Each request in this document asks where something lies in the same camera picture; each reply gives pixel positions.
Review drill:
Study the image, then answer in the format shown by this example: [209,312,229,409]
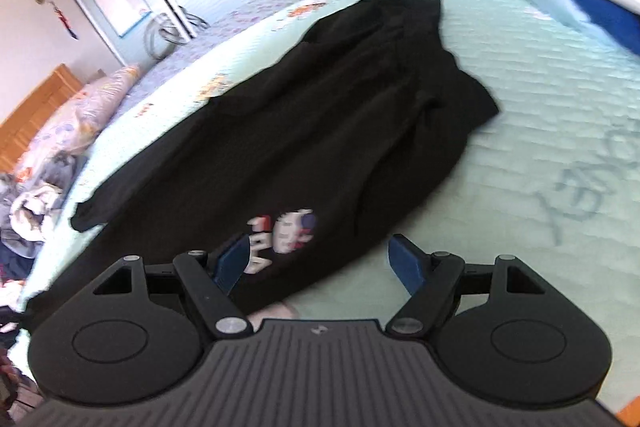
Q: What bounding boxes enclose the wooden headboard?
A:
[0,63,83,175]

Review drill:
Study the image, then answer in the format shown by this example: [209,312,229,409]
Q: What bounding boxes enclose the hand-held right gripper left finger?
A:
[75,241,253,340]

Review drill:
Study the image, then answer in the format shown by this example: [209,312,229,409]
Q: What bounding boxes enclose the grey shirt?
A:
[0,152,88,258]

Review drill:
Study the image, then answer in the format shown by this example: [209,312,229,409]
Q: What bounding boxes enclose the black pants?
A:
[70,0,501,315]

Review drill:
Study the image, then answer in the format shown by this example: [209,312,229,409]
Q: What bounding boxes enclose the green quilted bee bedspread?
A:
[20,0,640,413]

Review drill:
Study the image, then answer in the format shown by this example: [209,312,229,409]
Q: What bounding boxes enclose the blue knitted sweater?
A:
[492,0,640,58]

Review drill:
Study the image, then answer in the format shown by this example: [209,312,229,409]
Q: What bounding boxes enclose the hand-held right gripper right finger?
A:
[386,233,561,338]

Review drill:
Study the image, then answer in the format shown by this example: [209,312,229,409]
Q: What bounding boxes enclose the white jacket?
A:
[10,184,63,243]

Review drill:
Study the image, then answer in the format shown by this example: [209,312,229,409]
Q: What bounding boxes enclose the red tassel ornament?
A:
[50,4,80,40]

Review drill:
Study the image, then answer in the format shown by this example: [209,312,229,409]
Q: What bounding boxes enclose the floral pillow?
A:
[15,64,143,188]

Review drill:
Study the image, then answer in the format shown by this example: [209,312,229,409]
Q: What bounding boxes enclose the navy garment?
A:
[0,247,36,283]

